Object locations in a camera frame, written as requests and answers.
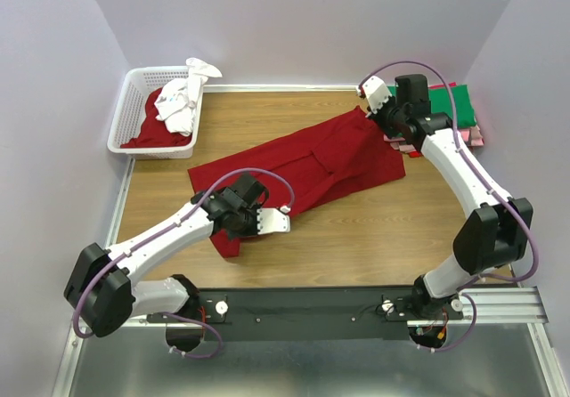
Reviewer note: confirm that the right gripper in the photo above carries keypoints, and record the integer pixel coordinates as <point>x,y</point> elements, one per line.
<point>376,117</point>

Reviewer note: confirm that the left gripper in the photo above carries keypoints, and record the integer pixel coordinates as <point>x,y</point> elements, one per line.
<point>253,231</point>

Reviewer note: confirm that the dark red t-shirt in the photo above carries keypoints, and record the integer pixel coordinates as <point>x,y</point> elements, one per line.
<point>322,163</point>

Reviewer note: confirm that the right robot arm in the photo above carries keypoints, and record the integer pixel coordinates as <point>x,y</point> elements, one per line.
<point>494,233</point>

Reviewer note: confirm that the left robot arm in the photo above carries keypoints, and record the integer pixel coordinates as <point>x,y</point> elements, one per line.
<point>107,286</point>

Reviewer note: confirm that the folded green t-shirt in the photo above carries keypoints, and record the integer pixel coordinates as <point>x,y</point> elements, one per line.
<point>454,103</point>

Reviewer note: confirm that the folded magenta t-shirt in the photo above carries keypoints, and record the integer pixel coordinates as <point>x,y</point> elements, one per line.
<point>433,87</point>

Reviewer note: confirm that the folded mauve t-shirt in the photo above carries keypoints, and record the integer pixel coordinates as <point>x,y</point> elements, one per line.
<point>401,145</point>

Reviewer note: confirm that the red t-shirt in basket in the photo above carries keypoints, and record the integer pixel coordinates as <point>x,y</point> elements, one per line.
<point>154,133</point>

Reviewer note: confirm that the white t-shirt in basket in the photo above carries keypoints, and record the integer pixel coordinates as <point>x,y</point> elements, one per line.
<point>177,102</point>

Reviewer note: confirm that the white plastic laundry basket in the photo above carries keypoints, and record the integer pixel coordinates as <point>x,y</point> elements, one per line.
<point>130,113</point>

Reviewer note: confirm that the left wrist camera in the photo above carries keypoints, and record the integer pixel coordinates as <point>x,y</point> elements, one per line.
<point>272,220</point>

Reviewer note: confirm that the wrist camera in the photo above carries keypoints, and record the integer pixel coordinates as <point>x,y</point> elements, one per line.
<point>377,94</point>
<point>272,220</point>

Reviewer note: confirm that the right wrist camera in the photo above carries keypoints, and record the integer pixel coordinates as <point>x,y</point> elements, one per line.
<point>377,94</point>

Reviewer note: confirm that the white wall trim strip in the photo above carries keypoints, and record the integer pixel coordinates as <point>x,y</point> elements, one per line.
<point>278,88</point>

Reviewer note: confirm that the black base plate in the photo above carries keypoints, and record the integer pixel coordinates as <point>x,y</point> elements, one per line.
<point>309,314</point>

